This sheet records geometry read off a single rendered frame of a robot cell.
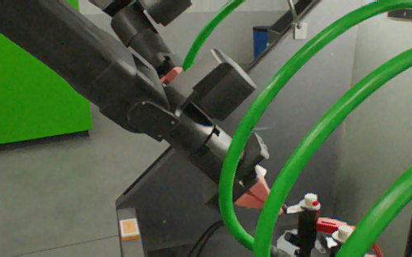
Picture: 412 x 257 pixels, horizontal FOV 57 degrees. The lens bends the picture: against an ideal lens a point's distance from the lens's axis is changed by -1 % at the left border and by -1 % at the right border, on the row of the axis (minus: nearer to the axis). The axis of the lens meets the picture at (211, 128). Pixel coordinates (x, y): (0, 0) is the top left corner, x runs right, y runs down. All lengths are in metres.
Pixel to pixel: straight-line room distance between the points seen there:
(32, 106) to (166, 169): 3.05
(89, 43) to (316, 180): 0.71
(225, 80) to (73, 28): 0.17
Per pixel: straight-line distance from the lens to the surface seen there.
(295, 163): 0.30
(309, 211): 0.55
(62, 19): 0.37
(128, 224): 0.75
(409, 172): 0.26
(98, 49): 0.37
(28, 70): 3.71
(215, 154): 0.46
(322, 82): 0.88
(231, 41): 7.51
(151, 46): 0.59
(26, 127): 3.84
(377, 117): 0.86
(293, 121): 0.87
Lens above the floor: 1.38
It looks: 20 degrees down
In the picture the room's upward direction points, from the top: straight up
